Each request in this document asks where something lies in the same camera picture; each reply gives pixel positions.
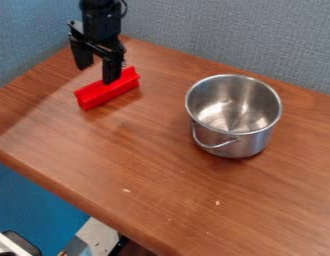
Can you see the black white object bottom left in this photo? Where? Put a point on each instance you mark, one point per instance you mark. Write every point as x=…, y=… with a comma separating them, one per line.
x=15, y=245

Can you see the white grey object under table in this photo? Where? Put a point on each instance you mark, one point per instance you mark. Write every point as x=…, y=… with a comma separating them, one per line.
x=95, y=240

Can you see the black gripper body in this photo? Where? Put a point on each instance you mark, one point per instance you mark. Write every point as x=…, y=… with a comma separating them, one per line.
x=98, y=31

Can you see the red plastic block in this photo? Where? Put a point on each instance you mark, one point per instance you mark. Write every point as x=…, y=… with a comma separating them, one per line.
x=98, y=93

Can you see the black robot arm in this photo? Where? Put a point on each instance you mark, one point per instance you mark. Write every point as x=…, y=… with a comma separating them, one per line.
x=103, y=4

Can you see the stainless steel pot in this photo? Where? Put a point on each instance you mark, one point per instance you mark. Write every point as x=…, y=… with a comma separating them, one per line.
x=234, y=110

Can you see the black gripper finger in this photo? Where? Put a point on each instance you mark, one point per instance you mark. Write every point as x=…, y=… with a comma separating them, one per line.
x=83, y=55
x=113, y=67

